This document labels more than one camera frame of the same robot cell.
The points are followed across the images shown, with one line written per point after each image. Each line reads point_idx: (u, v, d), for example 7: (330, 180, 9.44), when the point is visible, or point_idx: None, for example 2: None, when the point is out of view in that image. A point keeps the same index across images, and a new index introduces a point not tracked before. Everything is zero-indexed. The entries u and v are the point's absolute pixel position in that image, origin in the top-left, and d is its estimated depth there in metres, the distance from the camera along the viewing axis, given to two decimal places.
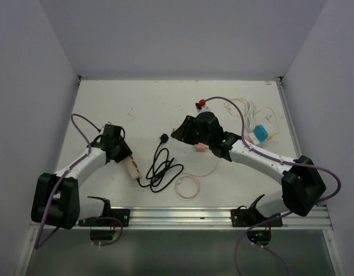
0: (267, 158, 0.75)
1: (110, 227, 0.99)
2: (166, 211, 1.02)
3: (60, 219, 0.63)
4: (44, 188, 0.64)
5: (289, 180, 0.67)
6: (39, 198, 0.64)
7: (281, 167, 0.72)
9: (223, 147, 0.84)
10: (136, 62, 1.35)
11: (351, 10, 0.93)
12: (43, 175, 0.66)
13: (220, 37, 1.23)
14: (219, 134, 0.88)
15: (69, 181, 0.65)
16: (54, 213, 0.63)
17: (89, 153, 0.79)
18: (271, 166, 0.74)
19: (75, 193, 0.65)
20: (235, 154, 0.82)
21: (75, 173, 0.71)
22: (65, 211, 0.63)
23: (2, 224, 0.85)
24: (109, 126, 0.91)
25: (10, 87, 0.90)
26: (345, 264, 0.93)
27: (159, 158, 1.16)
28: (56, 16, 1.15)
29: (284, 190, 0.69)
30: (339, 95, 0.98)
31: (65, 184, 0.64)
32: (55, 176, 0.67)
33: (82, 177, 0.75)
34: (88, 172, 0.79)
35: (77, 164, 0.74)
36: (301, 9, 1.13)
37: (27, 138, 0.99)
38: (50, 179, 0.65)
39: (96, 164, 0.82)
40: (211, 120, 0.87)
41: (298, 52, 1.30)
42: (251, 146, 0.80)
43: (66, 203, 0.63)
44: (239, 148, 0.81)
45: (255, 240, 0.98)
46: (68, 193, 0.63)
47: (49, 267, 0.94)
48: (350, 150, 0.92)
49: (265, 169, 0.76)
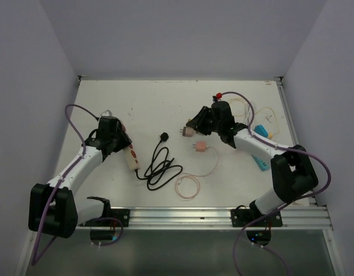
0: (264, 144, 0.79)
1: (110, 227, 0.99)
2: (166, 211, 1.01)
3: (58, 229, 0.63)
4: (39, 198, 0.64)
5: (278, 162, 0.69)
6: (35, 209, 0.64)
7: (274, 151, 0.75)
9: (229, 134, 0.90)
10: (136, 62, 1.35)
11: (351, 9, 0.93)
12: (36, 187, 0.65)
13: (220, 37, 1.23)
14: (229, 121, 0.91)
15: (64, 192, 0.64)
16: (52, 223, 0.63)
17: (84, 154, 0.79)
18: (266, 150, 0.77)
19: (69, 202, 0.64)
20: (238, 140, 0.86)
21: (69, 181, 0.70)
22: (61, 221, 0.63)
23: (2, 224, 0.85)
24: (103, 120, 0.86)
25: (10, 87, 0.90)
26: (345, 264, 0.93)
27: (159, 157, 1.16)
28: (56, 16, 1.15)
29: (274, 172, 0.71)
30: (339, 95, 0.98)
31: (59, 195, 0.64)
32: (49, 186, 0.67)
33: (77, 181, 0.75)
34: (84, 174, 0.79)
35: (71, 169, 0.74)
36: (301, 9, 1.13)
37: (27, 138, 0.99)
38: (44, 190, 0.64)
39: (91, 165, 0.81)
40: (224, 108, 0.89)
41: (298, 52, 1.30)
42: (253, 133, 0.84)
43: (63, 213, 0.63)
44: (242, 134, 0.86)
45: (255, 240, 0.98)
46: (63, 203, 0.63)
47: (49, 268, 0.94)
48: (350, 150, 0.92)
49: (261, 153, 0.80)
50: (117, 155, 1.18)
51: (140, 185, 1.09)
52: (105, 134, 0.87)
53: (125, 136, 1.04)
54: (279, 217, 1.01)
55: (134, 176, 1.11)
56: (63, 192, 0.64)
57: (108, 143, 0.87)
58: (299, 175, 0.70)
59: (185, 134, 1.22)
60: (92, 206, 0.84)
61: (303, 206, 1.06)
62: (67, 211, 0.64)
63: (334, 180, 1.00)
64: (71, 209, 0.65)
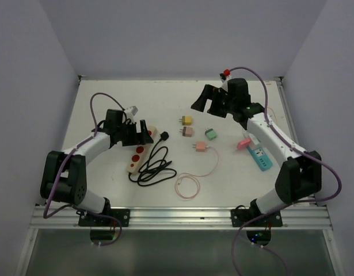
0: (280, 140, 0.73)
1: (109, 227, 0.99)
2: (166, 211, 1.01)
3: (68, 194, 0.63)
4: (53, 164, 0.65)
5: (290, 164, 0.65)
6: (48, 176, 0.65)
7: (289, 152, 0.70)
9: (243, 112, 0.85)
10: (136, 63, 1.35)
11: (351, 9, 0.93)
12: (52, 152, 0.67)
13: (220, 37, 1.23)
14: (244, 99, 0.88)
15: (77, 157, 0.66)
16: (63, 190, 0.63)
17: (95, 136, 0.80)
18: (280, 148, 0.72)
19: (82, 168, 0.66)
20: (253, 123, 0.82)
21: (82, 152, 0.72)
22: (72, 187, 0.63)
23: (2, 223, 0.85)
24: (110, 113, 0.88)
25: (11, 87, 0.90)
26: (345, 264, 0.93)
27: (156, 156, 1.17)
28: (56, 17, 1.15)
29: (282, 173, 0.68)
30: (339, 95, 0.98)
31: (74, 159, 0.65)
32: (63, 154, 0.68)
33: (88, 157, 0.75)
34: (94, 154, 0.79)
35: (84, 144, 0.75)
36: (302, 9, 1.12)
37: (27, 137, 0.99)
38: (58, 156, 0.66)
39: (101, 148, 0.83)
40: (240, 84, 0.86)
41: (298, 52, 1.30)
42: (271, 123, 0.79)
43: (75, 177, 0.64)
44: (257, 120, 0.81)
45: (255, 240, 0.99)
46: (77, 167, 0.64)
47: (49, 267, 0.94)
48: (350, 149, 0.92)
49: (272, 146, 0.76)
50: (117, 154, 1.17)
51: (140, 184, 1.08)
52: (112, 125, 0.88)
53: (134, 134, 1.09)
54: (279, 217, 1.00)
55: (134, 176, 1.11)
56: (77, 158, 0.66)
57: (115, 133, 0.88)
58: (303, 181, 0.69)
59: (185, 133, 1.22)
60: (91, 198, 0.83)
61: (303, 206, 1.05)
62: (79, 177, 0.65)
63: (334, 180, 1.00)
64: (82, 177, 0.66)
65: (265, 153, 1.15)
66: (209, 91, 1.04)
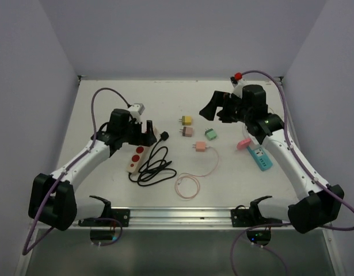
0: (301, 169, 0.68)
1: (109, 227, 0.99)
2: (166, 211, 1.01)
3: (54, 221, 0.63)
4: (40, 189, 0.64)
5: (309, 201, 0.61)
6: (35, 199, 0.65)
7: (311, 186, 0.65)
9: (260, 125, 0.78)
10: (136, 63, 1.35)
11: (351, 10, 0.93)
12: (39, 176, 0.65)
13: (220, 37, 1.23)
14: (262, 110, 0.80)
15: (64, 185, 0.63)
16: (49, 215, 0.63)
17: (91, 149, 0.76)
18: (301, 178, 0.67)
19: (69, 197, 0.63)
20: (271, 142, 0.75)
21: (72, 176, 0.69)
22: (58, 214, 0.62)
23: (2, 223, 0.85)
24: (115, 115, 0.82)
25: (11, 87, 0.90)
26: (345, 264, 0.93)
27: (157, 156, 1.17)
28: (56, 16, 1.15)
29: (300, 206, 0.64)
30: (340, 95, 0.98)
31: (60, 187, 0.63)
32: (51, 177, 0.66)
33: (81, 176, 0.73)
34: (90, 167, 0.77)
35: (76, 161, 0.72)
36: (301, 10, 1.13)
37: (27, 137, 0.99)
38: (45, 181, 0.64)
39: (99, 159, 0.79)
40: (258, 93, 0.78)
41: (298, 52, 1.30)
42: (292, 145, 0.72)
43: (60, 206, 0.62)
44: (276, 139, 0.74)
45: (255, 240, 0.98)
46: (63, 196, 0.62)
47: (49, 267, 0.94)
48: (350, 149, 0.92)
49: (290, 172, 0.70)
50: (117, 155, 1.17)
51: (140, 184, 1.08)
52: (115, 129, 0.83)
53: (137, 135, 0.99)
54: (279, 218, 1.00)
55: (134, 176, 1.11)
56: (64, 186, 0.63)
57: (117, 139, 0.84)
58: (322, 213, 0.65)
59: (185, 134, 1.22)
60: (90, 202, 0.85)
61: None
62: (65, 206, 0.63)
63: (335, 180, 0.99)
64: (69, 203, 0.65)
65: (265, 153, 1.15)
66: (219, 98, 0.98)
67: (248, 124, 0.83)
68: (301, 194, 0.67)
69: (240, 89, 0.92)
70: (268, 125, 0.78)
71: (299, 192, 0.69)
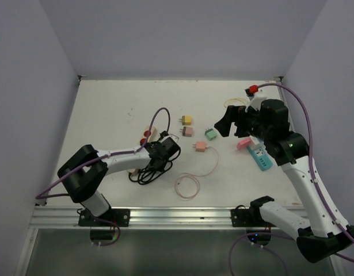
0: (323, 207, 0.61)
1: (109, 227, 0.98)
2: (166, 211, 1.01)
3: (73, 190, 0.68)
4: (82, 157, 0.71)
5: (327, 244, 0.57)
6: (72, 161, 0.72)
7: (331, 227, 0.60)
9: (282, 147, 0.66)
10: (136, 63, 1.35)
11: (351, 10, 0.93)
12: (87, 146, 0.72)
13: (221, 37, 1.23)
14: (282, 129, 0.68)
15: (101, 167, 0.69)
16: (72, 183, 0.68)
17: (136, 152, 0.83)
18: (321, 217, 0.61)
19: (98, 178, 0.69)
20: (292, 170, 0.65)
21: (111, 161, 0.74)
22: (80, 187, 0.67)
23: (2, 223, 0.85)
24: (170, 141, 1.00)
25: (11, 87, 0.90)
26: (345, 265, 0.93)
27: None
28: (56, 16, 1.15)
29: (313, 242, 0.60)
30: (341, 95, 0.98)
31: (98, 165, 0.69)
32: (95, 153, 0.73)
33: (115, 167, 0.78)
34: (126, 166, 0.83)
35: (120, 154, 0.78)
36: (302, 9, 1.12)
37: (27, 137, 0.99)
38: (89, 153, 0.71)
39: (135, 163, 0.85)
40: (280, 110, 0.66)
41: (298, 52, 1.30)
42: (317, 180, 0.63)
43: (87, 179, 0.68)
44: (300, 168, 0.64)
45: (255, 240, 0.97)
46: (94, 173, 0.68)
47: (49, 267, 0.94)
48: (351, 149, 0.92)
49: (309, 206, 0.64)
50: None
51: (140, 184, 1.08)
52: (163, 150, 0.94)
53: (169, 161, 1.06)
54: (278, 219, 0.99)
55: (134, 176, 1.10)
56: (101, 166, 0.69)
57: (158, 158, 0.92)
58: None
59: (185, 133, 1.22)
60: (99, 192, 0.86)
61: None
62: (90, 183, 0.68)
63: (335, 180, 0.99)
64: (94, 184, 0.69)
65: (265, 153, 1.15)
66: (233, 112, 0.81)
67: (268, 144, 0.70)
68: (316, 231, 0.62)
69: (258, 102, 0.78)
70: (292, 148, 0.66)
71: (312, 225, 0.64)
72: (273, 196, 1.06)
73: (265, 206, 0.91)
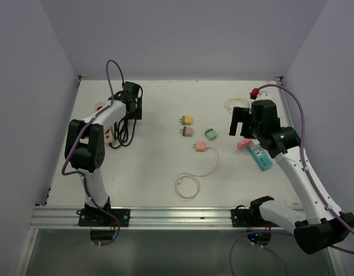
0: (315, 194, 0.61)
1: (109, 227, 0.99)
2: (166, 211, 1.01)
3: (88, 159, 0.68)
4: (75, 131, 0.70)
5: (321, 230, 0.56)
6: (69, 142, 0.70)
7: (323, 213, 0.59)
9: (274, 138, 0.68)
10: (136, 63, 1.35)
11: (351, 10, 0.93)
12: (73, 121, 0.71)
13: (221, 38, 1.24)
14: (274, 123, 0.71)
15: (97, 126, 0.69)
16: (84, 154, 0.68)
17: (112, 103, 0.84)
18: (314, 203, 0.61)
19: (101, 136, 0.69)
20: (284, 160, 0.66)
21: (101, 121, 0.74)
22: (92, 152, 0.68)
23: (2, 224, 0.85)
24: (128, 83, 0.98)
25: (11, 87, 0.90)
26: (345, 264, 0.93)
27: (156, 156, 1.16)
28: (56, 17, 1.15)
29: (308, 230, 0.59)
30: (341, 95, 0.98)
31: (93, 127, 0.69)
32: (83, 122, 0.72)
33: (107, 124, 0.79)
34: (113, 121, 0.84)
35: (102, 112, 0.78)
36: (302, 10, 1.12)
37: (27, 137, 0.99)
38: (79, 123, 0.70)
39: (118, 114, 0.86)
40: (267, 104, 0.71)
41: (298, 52, 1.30)
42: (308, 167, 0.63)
43: (93, 142, 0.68)
44: (291, 157, 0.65)
45: (255, 240, 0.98)
46: (96, 135, 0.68)
47: (49, 267, 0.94)
48: (351, 149, 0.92)
49: (301, 194, 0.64)
50: (118, 156, 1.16)
51: (124, 146, 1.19)
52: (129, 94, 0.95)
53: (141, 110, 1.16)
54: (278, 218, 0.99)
55: (134, 176, 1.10)
56: (97, 126, 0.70)
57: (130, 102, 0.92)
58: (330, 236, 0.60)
59: (185, 134, 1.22)
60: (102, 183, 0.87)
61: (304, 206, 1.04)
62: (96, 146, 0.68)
63: (335, 180, 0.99)
64: (101, 144, 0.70)
65: (265, 152, 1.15)
66: (239, 114, 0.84)
67: (262, 140, 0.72)
68: (310, 219, 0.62)
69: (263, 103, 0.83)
70: (284, 140, 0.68)
71: (307, 213, 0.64)
72: (273, 196, 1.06)
73: (263, 205, 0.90)
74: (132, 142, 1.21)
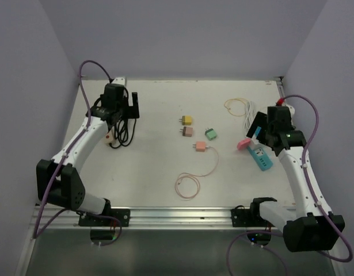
0: (308, 190, 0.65)
1: (109, 227, 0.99)
2: (166, 211, 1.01)
3: (65, 201, 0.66)
4: (44, 175, 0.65)
5: (306, 222, 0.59)
6: (41, 185, 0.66)
7: (312, 208, 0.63)
9: (280, 137, 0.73)
10: (136, 64, 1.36)
11: (351, 10, 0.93)
12: (40, 162, 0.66)
13: (220, 38, 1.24)
14: (284, 125, 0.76)
15: (67, 169, 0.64)
16: (60, 196, 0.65)
17: (88, 127, 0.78)
18: (304, 198, 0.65)
19: (74, 179, 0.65)
20: (286, 156, 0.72)
21: (73, 158, 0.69)
22: (68, 196, 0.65)
23: (2, 224, 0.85)
24: (109, 87, 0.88)
25: (11, 88, 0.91)
26: (345, 264, 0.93)
27: (156, 156, 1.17)
28: (56, 17, 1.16)
29: (297, 223, 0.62)
30: (341, 94, 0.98)
31: (64, 171, 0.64)
32: (53, 163, 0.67)
33: (84, 154, 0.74)
34: (91, 146, 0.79)
35: (75, 144, 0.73)
36: (302, 10, 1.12)
37: (27, 138, 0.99)
38: (47, 167, 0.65)
39: (96, 138, 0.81)
40: (281, 108, 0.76)
41: (298, 52, 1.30)
42: (305, 164, 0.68)
43: (67, 187, 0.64)
44: (292, 154, 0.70)
45: (255, 240, 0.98)
46: (67, 180, 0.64)
47: (49, 267, 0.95)
48: (351, 149, 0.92)
49: (296, 189, 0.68)
50: (118, 156, 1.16)
51: (124, 146, 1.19)
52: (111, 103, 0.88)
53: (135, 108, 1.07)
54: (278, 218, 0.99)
55: (134, 176, 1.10)
56: (68, 169, 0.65)
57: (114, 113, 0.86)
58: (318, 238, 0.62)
59: (185, 134, 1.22)
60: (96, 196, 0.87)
61: None
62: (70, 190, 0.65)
63: (335, 180, 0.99)
64: (76, 184, 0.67)
65: (265, 152, 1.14)
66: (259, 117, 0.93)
67: (270, 138, 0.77)
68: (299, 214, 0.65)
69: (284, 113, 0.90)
70: (289, 139, 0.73)
71: (298, 209, 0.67)
72: (273, 196, 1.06)
73: (263, 204, 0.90)
74: (132, 142, 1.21)
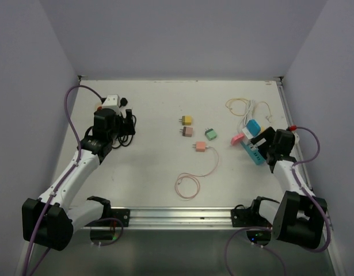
0: (294, 179, 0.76)
1: (110, 227, 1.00)
2: (166, 212, 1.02)
3: (50, 241, 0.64)
4: (31, 214, 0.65)
5: (289, 196, 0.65)
6: (26, 223, 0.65)
7: (296, 189, 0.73)
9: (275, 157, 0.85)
10: (136, 64, 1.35)
11: (351, 11, 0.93)
12: (27, 201, 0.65)
13: (220, 38, 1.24)
14: (284, 148, 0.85)
15: (54, 210, 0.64)
16: (45, 236, 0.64)
17: (78, 162, 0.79)
18: (290, 185, 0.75)
19: (61, 219, 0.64)
20: (278, 164, 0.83)
21: (60, 197, 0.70)
22: (54, 237, 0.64)
23: (2, 225, 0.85)
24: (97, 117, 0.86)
25: (11, 89, 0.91)
26: (345, 265, 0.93)
27: (156, 156, 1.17)
28: (56, 18, 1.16)
29: (282, 203, 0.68)
30: (341, 95, 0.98)
31: (50, 212, 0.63)
32: (41, 203, 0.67)
33: (73, 191, 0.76)
34: (81, 180, 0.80)
35: (63, 180, 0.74)
36: (302, 10, 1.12)
37: (27, 138, 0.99)
38: (34, 206, 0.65)
39: (87, 172, 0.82)
40: (285, 135, 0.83)
41: (298, 52, 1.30)
42: (294, 166, 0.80)
43: (52, 226, 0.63)
44: (284, 162, 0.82)
45: (255, 240, 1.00)
46: (53, 221, 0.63)
47: (50, 267, 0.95)
48: (351, 149, 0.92)
49: (286, 184, 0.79)
50: (118, 156, 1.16)
51: (124, 146, 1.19)
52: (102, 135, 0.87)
53: (131, 125, 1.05)
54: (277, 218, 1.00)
55: (134, 176, 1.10)
56: (56, 209, 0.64)
57: (105, 145, 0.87)
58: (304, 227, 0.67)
59: (185, 134, 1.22)
60: (91, 210, 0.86)
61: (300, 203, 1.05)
62: (57, 230, 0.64)
63: (335, 180, 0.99)
64: (64, 224, 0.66)
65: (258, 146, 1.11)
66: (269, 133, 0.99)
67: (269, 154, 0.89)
68: None
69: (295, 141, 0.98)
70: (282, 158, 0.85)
71: None
72: (273, 196, 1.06)
73: (263, 202, 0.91)
74: (132, 142, 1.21)
